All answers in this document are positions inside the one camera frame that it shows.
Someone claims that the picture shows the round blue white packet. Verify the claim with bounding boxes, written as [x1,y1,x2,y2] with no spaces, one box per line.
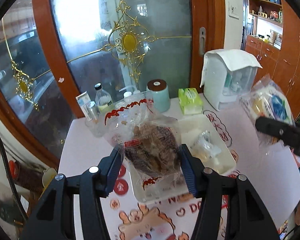
[239,74,296,153]

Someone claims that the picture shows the white snack packet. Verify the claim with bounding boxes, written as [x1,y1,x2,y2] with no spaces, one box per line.
[191,130,221,162]

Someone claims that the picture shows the dried nuts clear bag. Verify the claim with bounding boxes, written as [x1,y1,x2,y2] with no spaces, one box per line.
[103,90,183,202]

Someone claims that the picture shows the red container lid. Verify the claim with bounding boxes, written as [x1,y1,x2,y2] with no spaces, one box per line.
[8,160,19,180]

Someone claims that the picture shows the white plastic storage bin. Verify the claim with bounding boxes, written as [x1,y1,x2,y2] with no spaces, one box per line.
[129,111,236,204]

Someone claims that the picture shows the white countertop appliance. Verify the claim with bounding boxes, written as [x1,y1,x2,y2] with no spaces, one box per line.
[203,55,261,111]

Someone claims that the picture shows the wooden cabinet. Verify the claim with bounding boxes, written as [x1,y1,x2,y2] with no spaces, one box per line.
[244,0,300,118]

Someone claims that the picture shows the white cloth on appliance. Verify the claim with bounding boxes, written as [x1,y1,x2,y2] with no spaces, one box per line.
[200,49,262,88]

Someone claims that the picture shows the clear drinking glass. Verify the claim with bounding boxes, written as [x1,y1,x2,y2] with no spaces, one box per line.
[85,118,105,138]

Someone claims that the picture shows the green tissue pack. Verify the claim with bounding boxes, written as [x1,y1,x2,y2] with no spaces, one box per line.
[178,88,203,115]

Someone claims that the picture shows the small metal can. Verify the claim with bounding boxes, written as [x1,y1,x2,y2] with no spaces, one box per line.
[86,101,99,123]

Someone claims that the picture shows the glass bottle green label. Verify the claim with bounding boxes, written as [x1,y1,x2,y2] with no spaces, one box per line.
[94,83,113,112]

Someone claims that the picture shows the teal canister brown lid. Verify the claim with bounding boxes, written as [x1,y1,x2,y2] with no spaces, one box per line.
[147,79,170,113]

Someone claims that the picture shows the white squeeze bottle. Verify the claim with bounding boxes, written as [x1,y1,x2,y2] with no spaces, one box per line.
[119,85,140,98]

